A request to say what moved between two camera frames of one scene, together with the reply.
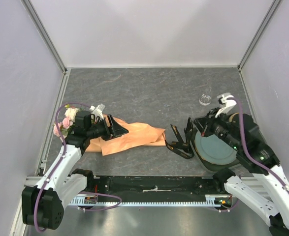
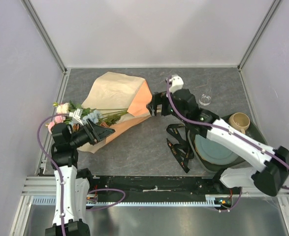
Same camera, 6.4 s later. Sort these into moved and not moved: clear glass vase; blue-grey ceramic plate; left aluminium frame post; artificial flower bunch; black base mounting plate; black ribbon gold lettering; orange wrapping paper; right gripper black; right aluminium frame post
Moved: orange wrapping paper; right gripper black; black ribbon gold lettering; artificial flower bunch
Not moved: left aluminium frame post; blue-grey ceramic plate; clear glass vase; black base mounting plate; right aluminium frame post
